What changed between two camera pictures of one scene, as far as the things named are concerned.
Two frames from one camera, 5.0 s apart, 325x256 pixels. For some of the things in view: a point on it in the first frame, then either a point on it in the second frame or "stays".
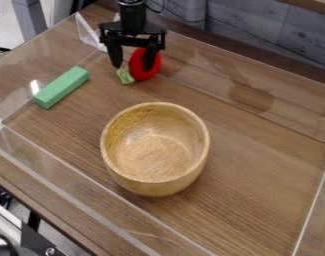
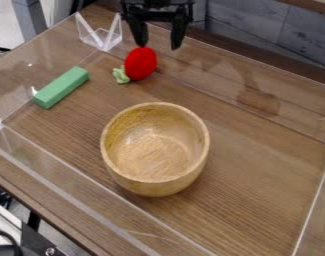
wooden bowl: (154, 146) stays
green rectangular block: (62, 87) stays
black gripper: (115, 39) → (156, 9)
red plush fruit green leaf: (131, 70) stays
